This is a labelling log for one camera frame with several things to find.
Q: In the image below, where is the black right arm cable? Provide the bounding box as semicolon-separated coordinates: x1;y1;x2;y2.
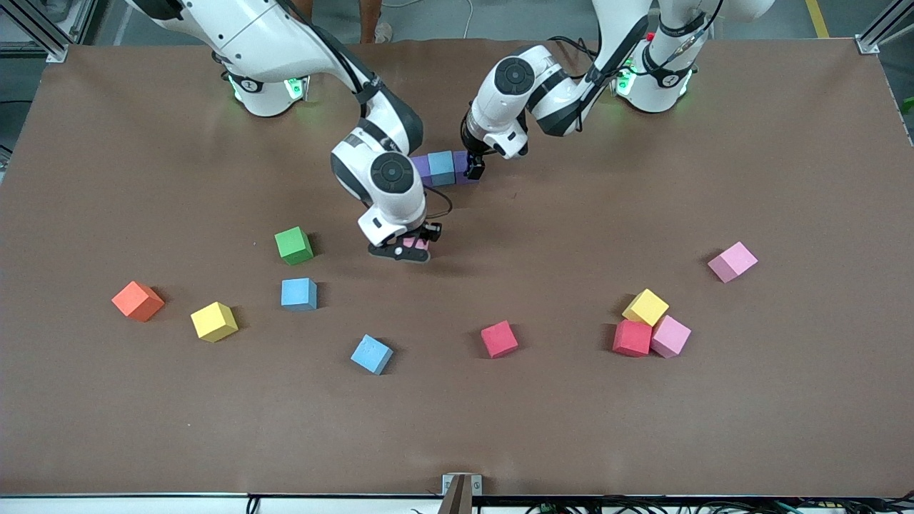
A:
278;0;454;229

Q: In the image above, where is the red foam cube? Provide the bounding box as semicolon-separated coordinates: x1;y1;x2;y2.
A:
612;319;653;358
480;320;520;359

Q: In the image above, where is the orange foam cube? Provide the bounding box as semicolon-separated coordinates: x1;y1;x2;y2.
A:
111;281;166;323

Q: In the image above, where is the person's bare leg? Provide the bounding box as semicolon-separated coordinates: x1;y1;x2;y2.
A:
359;0;390;33

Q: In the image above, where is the yellow foam cube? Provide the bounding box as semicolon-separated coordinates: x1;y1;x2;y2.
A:
190;301;239;343
622;288;671;327

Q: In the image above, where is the blue foam cube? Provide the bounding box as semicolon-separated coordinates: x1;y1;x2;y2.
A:
281;278;318;312
428;151;456;188
350;334;394;376

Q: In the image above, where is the green foam cube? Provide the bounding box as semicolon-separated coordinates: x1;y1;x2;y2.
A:
274;226;315;266

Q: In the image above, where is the large table cover mat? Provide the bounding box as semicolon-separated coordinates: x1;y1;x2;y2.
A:
0;39;914;498

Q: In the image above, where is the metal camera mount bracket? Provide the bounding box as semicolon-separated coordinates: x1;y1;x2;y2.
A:
441;473;483;514

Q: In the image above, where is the black base cable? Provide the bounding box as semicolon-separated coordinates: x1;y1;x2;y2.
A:
548;35;601;61

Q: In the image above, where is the aluminium frame post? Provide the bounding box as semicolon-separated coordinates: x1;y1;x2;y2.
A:
0;0;97;64
855;0;914;56

